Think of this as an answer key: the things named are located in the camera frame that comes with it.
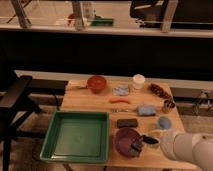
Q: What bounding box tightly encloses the purple bowl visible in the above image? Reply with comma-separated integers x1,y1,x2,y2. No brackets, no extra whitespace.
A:
114,127,143,158

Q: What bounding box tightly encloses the yellow-handled spoon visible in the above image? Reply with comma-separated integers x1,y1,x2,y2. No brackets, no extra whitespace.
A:
70,86,88,89

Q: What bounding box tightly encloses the light blue crumpled cloth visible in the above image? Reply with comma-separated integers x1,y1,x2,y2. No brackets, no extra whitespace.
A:
113,85,130,96

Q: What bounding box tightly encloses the green plastic tray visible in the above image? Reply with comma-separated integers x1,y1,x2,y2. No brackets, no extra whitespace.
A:
40,111,110,164

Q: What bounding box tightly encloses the small metal utensil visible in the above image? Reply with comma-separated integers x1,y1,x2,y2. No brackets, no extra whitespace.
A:
111,109,129,113

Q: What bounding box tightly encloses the white cup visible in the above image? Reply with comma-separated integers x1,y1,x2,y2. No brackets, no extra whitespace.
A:
133,74,145,89

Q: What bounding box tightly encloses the red bowl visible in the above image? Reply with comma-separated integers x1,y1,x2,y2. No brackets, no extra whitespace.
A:
87,75,107,93

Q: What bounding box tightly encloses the small brown jar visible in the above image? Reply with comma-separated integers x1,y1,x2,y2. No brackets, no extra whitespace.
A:
162,100,175,113

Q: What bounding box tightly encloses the black chair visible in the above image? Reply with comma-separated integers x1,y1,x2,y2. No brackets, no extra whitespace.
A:
0,76,45,171

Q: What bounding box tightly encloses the blue folded cloth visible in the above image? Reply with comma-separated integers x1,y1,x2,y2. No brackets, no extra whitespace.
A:
137,105,156,116

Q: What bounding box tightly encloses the brown pinecone-like object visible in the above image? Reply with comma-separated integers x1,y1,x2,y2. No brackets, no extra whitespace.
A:
149,83,171,99

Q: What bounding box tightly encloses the black rectangular sponge block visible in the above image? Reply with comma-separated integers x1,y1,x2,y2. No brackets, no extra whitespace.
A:
117,119,138,128

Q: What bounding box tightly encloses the small blue cup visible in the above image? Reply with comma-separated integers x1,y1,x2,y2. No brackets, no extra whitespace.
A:
156,116,172,130

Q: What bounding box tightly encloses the orange carrot toy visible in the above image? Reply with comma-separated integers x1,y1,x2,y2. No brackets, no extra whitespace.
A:
109,98,131,104

